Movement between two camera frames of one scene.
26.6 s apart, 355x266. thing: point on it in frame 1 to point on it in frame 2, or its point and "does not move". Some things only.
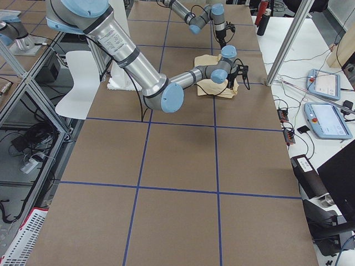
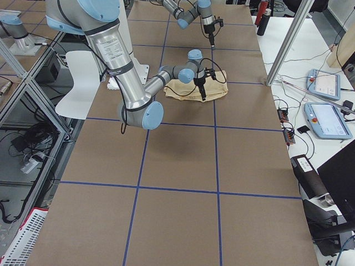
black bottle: x=264 y=22 does not move
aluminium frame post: x=300 y=14 does not move
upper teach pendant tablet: x=324 y=83 does not move
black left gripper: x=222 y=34 to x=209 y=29
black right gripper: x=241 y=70 to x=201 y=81
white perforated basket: x=19 y=251 does not move
